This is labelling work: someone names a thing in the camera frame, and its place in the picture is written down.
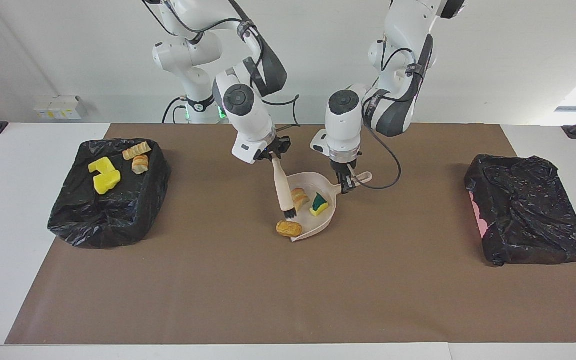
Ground green and yellow sponge piece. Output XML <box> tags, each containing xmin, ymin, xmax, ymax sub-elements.
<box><xmin>309</xmin><ymin>192</ymin><xmax>330</xmax><ymax>217</ymax></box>

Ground beige brush black bristles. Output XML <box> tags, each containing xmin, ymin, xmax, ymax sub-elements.
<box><xmin>271</xmin><ymin>157</ymin><xmax>299</xmax><ymax>221</ymax></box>

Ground beige plastic dustpan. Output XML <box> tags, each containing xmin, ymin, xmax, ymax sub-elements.
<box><xmin>288</xmin><ymin>171</ymin><xmax>373</xmax><ymax>244</ymax></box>

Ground orange beige striped sponge piece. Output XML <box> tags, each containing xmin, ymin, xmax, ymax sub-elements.
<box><xmin>290</xmin><ymin>187</ymin><xmax>311</xmax><ymax>212</ymax></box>

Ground brown bread-shaped sponge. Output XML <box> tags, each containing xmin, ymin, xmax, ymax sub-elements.
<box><xmin>276</xmin><ymin>220</ymin><xmax>303</xmax><ymax>239</ymax></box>

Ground black bag lined pink bin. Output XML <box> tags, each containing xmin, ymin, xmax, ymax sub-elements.
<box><xmin>464</xmin><ymin>154</ymin><xmax>576</xmax><ymax>267</ymax></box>

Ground brown paper table mat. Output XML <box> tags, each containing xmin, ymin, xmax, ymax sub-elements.
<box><xmin>4</xmin><ymin>123</ymin><xmax>576</xmax><ymax>346</ymax></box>

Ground white cardboard box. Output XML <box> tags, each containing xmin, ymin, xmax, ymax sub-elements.
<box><xmin>50</xmin><ymin>95</ymin><xmax>89</xmax><ymax>121</ymax></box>

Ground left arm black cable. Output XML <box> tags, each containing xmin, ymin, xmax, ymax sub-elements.
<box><xmin>363</xmin><ymin>30</ymin><xmax>403</xmax><ymax>191</ymax></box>

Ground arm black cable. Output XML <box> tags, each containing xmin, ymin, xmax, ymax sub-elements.
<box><xmin>363</xmin><ymin>30</ymin><xmax>403</xmax><ymax>191</ymax></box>
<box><xmin>143</xmin><ymin>0</ymin><xmax>301</xmax><ymax>146</ymax></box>

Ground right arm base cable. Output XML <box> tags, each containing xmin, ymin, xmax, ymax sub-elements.
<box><xmin>162</xmin><ymin>96</ymin><xmax>191</xmax><ymax>124</ymax></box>

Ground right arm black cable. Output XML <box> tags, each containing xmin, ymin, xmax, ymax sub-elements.
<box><xmin>143</xmin><ymin>0</ymin><xmax>301</xmax><ymax>146</ymax></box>

